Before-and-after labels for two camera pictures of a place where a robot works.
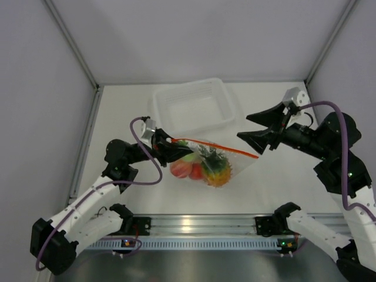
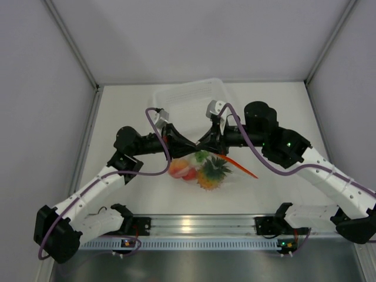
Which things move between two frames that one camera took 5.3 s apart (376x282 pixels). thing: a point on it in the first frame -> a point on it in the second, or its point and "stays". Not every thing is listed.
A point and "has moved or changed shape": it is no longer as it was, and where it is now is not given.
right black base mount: x=267 y=226 stays
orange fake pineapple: x=216 y=168 has moved or changed shape
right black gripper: x=269 y=118 -> x=218 y=143
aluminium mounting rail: x=203 y=225 stays
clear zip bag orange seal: x=210 y=164 has moved or changed shape
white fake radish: x=195 y=155 has moved or changed shape
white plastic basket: x=190 y=108 stays
